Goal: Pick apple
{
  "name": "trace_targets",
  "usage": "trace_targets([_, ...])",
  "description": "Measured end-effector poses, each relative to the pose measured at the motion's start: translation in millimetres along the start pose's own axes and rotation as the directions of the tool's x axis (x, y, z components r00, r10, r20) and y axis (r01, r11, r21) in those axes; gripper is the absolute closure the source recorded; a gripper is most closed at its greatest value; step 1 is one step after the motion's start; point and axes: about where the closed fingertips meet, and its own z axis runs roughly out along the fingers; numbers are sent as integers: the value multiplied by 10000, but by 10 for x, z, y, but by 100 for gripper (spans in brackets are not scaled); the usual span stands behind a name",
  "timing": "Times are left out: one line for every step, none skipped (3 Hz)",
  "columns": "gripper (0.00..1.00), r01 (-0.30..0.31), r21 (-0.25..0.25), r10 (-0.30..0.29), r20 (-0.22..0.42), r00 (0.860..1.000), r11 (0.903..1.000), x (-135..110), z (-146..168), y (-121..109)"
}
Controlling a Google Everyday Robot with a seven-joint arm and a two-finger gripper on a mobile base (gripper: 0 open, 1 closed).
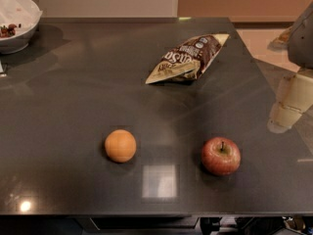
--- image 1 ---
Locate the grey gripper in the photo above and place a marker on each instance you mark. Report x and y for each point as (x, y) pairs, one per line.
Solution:
(301, 43)

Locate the red apple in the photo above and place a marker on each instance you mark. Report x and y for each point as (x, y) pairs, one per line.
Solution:
(220, 156)

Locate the brown snack chip bag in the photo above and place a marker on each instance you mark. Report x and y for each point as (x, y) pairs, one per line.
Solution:
(189, 60)

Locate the orange fruit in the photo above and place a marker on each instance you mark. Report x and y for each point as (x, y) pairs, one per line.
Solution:
(120, 146)

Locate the white bowl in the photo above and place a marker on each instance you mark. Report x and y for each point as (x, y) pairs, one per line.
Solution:
(18, 21)

